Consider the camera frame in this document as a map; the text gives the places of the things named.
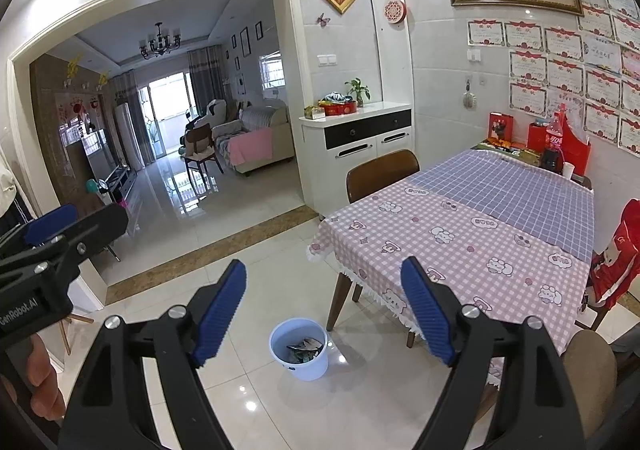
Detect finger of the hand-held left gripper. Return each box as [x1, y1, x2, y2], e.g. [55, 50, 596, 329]
[0, 205, 129, 291]
[0, 204, 79, 263]

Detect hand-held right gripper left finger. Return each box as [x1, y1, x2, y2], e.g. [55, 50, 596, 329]
[59, 259, 248, 450]

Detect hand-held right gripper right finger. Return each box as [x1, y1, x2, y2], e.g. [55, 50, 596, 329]
[400, 257, 594, 450]

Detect pile of wrappers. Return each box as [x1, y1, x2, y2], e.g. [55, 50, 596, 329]
[285, 336, 324, 365]

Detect blue plastic bucket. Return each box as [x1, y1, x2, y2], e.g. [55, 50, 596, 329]
[269, 320, 330, 382]

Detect person's left hand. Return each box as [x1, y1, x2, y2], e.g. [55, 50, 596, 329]
[24, 336, 67, 423]

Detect wooden stand legs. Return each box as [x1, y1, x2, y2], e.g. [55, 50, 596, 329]
[57, 312, 96, 356]

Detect white television cabinet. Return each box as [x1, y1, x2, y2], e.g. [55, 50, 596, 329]
[95, 165, 138, 211]

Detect pink checked tablecloth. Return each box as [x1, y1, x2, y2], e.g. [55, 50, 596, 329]
[306, 178, 592, 383]

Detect television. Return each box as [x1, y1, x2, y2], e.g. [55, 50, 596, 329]
[65, 130, 108, 181]

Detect white standing air conditioner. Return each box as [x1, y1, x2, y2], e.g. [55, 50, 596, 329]
[115, 102, 143, 171]

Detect living room wooden chair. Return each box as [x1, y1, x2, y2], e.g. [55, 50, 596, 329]
[181, 124, 224, 176]

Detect glass balcony door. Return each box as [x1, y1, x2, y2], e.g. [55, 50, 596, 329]
[137, 71, 196, 161]

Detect purple grid tablecloth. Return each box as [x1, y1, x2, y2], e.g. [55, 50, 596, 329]
[410, 145, 596, 263]

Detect pink blanket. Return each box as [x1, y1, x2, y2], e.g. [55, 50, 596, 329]
[227, 127, 273, 166]

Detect white sideboard cabinet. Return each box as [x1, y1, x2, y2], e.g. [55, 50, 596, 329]
[298, 101, 413, 208]

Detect grey curtain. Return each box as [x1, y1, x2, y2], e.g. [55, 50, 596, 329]
[187, 46, 226, 106]

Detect black chandelier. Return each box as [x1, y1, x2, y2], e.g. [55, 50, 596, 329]
[138, 21, 182, 57]

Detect red box on table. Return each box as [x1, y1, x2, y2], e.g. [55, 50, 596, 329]
[489, 112, 514, 145]

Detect red chair cover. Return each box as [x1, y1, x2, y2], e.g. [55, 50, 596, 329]
[590, 200, 640, 313]

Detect beige sofa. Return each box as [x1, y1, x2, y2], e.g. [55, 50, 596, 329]
[210, 100, 296, 176]

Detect red gift box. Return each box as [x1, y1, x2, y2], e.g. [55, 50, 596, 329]
[528, 122, 551, 151]

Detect cola bottle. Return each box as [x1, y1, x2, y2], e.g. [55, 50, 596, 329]
[547, 103, 566, 151]

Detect red round tin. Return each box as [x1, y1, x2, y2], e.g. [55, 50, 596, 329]
[320, 101, 358, 119]

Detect potted green plant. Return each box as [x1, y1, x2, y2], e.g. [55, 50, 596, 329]
[344, 77, 371, 107]

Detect interior window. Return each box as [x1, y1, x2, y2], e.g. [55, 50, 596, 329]
[258, 52, 287, 93]

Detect wall of red-trimmed certificates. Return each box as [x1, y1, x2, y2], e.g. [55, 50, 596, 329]
[467, 0, 640, 156]

